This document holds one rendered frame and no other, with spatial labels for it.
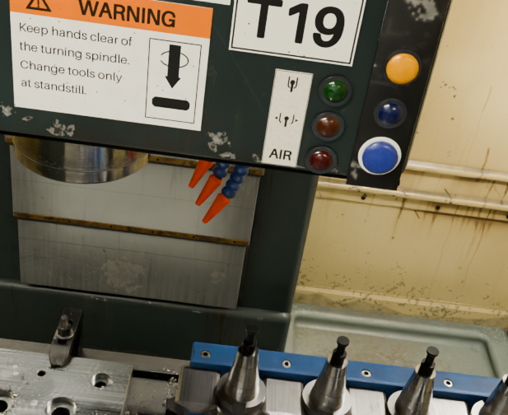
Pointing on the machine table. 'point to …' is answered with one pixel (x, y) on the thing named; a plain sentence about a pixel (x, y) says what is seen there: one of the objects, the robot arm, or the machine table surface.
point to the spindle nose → (76, 160)
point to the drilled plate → (3, 402)
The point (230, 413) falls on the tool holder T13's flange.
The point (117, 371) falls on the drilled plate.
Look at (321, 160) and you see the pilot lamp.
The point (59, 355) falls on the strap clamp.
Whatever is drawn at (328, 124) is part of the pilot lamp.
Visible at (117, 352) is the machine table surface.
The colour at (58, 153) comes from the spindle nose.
